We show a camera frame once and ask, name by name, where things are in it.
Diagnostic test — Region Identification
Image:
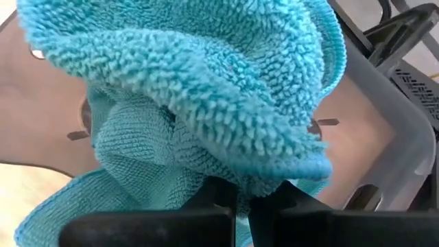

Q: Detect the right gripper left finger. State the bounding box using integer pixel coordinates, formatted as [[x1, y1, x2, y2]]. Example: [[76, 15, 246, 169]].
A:
[[60, 176, 238, 247]]

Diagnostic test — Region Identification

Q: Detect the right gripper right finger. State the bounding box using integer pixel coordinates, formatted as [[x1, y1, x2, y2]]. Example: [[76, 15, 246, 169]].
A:
[[248, 180, 439, 247]]

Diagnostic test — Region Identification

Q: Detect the blue microfiber towel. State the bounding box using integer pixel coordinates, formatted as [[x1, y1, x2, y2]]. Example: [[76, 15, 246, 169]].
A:
[[13, 0, 347, 247]]

